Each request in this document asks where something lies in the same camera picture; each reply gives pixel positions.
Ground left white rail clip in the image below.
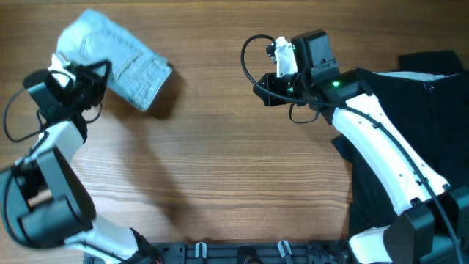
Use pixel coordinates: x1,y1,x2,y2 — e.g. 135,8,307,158
194,242,207,259

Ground white rail clip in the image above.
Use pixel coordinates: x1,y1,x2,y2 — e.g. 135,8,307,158
194,242,207,259
277,240,293,264

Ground light blue denim shorts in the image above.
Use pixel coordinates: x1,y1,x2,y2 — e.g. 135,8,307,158
56,9,172,111

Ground right white rail clip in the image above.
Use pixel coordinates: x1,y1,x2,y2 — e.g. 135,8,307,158
277,240,293,264

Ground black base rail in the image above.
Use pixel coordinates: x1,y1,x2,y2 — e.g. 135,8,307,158
83,240,367,264

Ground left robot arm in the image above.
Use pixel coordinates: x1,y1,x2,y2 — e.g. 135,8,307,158
1,59,163,263

